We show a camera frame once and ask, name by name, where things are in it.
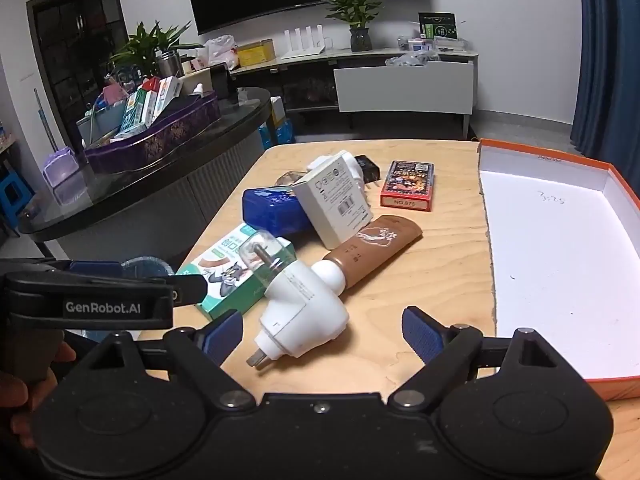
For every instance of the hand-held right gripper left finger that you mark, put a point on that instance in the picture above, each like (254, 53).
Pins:
(226, 334)

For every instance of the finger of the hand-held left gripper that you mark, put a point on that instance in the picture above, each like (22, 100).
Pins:
(95, 268)
(192, 290)

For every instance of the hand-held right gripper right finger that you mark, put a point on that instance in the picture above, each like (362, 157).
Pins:
(422, 335)

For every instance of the green bandage box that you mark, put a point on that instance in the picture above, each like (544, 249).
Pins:
(220, 282)

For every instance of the brown cream tube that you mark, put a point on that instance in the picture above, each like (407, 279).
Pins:
(375, 250)

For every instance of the blue floss pick box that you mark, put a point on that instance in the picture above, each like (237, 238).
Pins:
(270, 210)

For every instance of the orange and white box tray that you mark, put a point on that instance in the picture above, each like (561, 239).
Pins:
(550, 260)

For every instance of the red playing card box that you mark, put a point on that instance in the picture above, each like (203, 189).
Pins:
(407, 182)

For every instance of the white cardboard box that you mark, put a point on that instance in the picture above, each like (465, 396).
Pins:
(332, 200)

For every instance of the black charger plug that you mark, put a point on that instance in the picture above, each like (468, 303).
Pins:
(369, 167)

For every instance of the person's left hand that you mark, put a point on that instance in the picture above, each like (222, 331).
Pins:
(17, 405)

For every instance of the black round glass table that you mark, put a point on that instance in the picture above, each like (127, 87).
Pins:
(150, 185)

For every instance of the blue stool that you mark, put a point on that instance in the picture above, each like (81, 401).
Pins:
(15, 195)

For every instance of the purple patterned tin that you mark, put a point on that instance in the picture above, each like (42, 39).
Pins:
(165, 135)

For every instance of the green and white carton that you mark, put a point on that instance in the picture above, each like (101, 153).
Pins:
(137, 110)

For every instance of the blue plastic bag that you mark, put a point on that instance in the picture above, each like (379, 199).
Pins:
(277, 132)

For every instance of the small white bottle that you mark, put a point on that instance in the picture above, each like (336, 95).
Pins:
(198, 90)

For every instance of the white and yellow carton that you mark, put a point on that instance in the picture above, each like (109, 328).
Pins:
(277, 107)

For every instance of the dark glass cabinet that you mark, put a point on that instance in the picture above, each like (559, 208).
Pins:
(75, 60)

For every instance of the leafy green plant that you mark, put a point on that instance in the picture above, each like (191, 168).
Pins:
(145, 42)

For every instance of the white plastic bag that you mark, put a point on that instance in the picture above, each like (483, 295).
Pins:
(221, 50)

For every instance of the yellow box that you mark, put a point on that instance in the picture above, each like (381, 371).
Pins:
(255, 52)

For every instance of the white and grey tv stand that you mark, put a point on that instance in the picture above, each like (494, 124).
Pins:
(400, 87)

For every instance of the white router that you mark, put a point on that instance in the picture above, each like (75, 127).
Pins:
(302, 42)

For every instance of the small clutter on stand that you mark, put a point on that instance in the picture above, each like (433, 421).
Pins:
(420, 50)

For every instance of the green and black box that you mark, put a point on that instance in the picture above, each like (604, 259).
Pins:
(437, 25)

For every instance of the potted plant in dark vase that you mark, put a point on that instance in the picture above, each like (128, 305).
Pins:
(357, 10)

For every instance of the dark blue curtain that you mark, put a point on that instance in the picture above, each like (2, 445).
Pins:
(605, 60)

